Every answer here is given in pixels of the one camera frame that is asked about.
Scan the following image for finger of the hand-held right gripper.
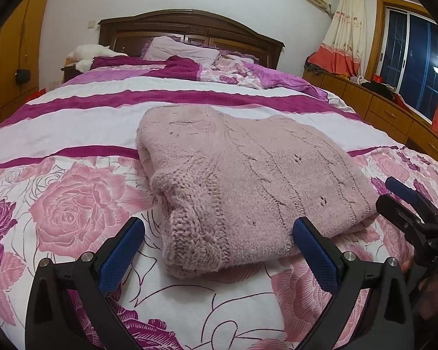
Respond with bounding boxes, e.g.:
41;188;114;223
376;194;438;243
385;177;438;223

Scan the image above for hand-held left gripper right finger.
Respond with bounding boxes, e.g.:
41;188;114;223
292;217;413;350

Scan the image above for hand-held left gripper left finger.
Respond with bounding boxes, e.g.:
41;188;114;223
25;217;146;350

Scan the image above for pink knitted cardigan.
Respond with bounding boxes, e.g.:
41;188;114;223
136;104;378;281

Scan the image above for black clothes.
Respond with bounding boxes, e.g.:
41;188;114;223
361;80;397;99

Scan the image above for person's right hand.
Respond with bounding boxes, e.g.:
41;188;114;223
401;255;438;321

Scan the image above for floral pink bed sheet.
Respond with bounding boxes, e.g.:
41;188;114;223
0;64;438;350

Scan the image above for low wooden cabinet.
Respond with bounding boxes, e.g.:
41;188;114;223
302;67;438;161

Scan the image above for window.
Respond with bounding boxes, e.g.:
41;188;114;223
378;0;438;125

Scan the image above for dark grey cloth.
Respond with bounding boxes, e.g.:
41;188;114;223
305;56;325;75

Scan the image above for purple floral quilt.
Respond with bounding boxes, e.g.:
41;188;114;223
91;55;331;101

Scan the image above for dark wooden nightstand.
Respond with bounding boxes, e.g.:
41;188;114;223
61;64;83;83

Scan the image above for white plush toy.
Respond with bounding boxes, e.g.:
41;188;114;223
66;44;128;73

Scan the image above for light purple pillow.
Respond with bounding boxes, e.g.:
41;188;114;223
144;36;221;64

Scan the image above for wooden wardrobe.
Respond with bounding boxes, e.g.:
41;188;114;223
0;0;57;132

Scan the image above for dark wooden headboard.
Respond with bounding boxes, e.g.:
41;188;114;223
98;9;285;70

